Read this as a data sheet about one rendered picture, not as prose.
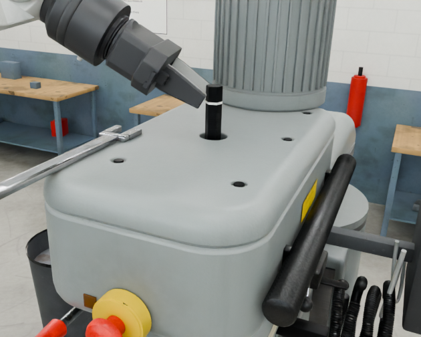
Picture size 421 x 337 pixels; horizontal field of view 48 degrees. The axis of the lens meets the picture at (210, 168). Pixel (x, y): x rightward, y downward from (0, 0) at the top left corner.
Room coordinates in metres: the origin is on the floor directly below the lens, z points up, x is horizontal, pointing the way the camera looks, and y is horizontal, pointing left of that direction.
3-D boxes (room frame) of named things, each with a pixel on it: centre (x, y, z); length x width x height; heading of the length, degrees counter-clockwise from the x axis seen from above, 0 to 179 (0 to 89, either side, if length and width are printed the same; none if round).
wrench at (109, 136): (0.49, 0.16, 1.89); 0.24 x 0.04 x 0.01; 158
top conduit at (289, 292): (0.57, -0.15, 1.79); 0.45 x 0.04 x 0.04; 158
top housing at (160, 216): (0.61, -0.01, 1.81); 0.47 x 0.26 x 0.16; 158
